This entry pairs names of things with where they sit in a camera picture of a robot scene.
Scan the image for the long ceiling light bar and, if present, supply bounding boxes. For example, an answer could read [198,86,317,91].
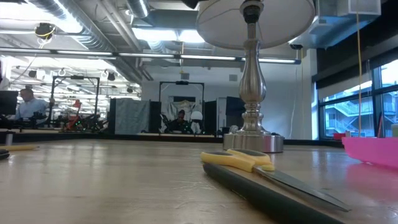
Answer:
[0,48,301,65]

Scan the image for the person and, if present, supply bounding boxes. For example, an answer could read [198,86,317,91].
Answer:
[14,88,56,121]
[166,109,191,134]

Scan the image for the black ceiling dome camera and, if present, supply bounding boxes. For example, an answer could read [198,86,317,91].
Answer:
[34,22,57,40]

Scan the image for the black aluminium table frame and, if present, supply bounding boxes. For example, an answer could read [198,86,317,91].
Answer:
[0,132,343,147]

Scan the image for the black rig frame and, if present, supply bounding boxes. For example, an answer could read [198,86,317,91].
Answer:
[159,80,205,135]
[48,75,100,130]

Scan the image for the pink plastic bin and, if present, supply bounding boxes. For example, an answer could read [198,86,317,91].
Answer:
[341,136,398,169]

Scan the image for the dark screen panel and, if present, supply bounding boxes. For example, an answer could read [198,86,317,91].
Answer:
[225,96,245,125]

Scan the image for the silver table lamp white shade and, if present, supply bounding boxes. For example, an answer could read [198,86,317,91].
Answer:
[195,0,317,153]

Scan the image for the black monitor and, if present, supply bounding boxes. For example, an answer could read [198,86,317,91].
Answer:
[0,90,19,116]

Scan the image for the red machine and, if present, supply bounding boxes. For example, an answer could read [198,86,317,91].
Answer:
[63,99,83,130]

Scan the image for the white round object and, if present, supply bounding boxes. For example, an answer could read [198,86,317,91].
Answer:
[190,111,203,134]

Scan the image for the hanging yellow cable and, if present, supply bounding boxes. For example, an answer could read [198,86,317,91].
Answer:
[355,0,364,138]

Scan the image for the grey partition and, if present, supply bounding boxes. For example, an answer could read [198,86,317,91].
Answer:
[108,98,150,135]

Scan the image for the white air unit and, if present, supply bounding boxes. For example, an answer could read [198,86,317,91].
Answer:
[289,0,382,49]

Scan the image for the beige draped cloth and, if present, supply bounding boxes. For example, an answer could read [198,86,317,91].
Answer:
[167,99,200,113]

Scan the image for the round metal ventilation duct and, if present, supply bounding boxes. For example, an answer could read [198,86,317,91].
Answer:
[126,0,150,19]

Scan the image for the light wooden pencil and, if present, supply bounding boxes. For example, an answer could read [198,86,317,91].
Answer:
[0,144,40,152]

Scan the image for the window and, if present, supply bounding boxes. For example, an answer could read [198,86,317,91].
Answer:
[317,58,398,140]

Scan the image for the yellow-handled scissors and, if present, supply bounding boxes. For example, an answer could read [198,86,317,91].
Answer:
[200,148,351,213]

